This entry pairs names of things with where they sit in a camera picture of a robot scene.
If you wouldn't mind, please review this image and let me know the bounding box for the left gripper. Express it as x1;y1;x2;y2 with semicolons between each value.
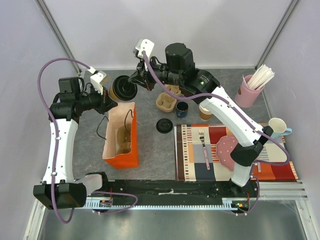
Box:
76;84;118;115

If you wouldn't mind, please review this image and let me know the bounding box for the single brown paper cup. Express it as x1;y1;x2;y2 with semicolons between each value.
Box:
108;85;120;101

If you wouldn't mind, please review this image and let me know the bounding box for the black plastic coffee lid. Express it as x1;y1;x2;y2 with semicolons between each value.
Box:
112;75;138;102

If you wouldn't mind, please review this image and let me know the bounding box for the orange paper bag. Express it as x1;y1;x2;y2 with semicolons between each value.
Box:
102;102;139;170

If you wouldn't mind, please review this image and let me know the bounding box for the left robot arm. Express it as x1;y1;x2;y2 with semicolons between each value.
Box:
33;72;118;210

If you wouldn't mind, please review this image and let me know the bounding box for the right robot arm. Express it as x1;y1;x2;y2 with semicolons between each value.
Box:
128;39;273;197

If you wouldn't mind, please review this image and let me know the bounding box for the cardboard cup carrier stack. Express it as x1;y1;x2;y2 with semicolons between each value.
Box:
155;84;182;113

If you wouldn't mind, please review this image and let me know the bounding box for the dark blue ceramic mug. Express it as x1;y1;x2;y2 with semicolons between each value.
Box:
176;101;189;119

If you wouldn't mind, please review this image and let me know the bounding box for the stack of brown paper cups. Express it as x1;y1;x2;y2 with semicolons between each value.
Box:
199;105;213;121

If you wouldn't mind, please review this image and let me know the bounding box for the patterned colourful placemat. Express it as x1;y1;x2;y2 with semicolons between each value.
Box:
174;124;299;182

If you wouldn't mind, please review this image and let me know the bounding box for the pink dotted plate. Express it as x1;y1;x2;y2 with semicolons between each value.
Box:
216;135;238;171

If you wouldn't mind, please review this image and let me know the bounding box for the pink straw holder cup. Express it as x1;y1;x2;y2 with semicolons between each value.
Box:
235;75;263;108

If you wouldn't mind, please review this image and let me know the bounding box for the bundle of white straws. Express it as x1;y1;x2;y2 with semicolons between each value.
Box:
246;64;275;90

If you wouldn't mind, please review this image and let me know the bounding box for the light blue mug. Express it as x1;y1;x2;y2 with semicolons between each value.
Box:
268;117;292;139

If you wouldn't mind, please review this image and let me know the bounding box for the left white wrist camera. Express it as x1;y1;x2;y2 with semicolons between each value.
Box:
88;66;110;95

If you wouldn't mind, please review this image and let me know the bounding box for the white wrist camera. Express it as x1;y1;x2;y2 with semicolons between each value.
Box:
88;66;110;95
132;38;155;59

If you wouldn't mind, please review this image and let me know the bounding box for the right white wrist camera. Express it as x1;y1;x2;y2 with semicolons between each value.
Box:
132;38;155;59

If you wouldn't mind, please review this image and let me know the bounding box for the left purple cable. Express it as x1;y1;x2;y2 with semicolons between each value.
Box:
37;57;139;224

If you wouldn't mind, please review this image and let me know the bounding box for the purple cable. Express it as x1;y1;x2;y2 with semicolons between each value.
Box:
37;57;139;224
143;50;292;216

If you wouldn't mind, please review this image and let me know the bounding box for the fork with pink handle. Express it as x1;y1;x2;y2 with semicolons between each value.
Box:
198;128;211;171

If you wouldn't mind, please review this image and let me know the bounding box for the grey slotted cable duct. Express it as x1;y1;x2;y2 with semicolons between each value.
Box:
82;197;250;211

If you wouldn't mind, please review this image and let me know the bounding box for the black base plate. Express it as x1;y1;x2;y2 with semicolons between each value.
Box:
98;179;258;205

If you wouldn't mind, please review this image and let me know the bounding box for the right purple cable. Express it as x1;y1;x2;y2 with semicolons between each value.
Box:
143;50;292;216

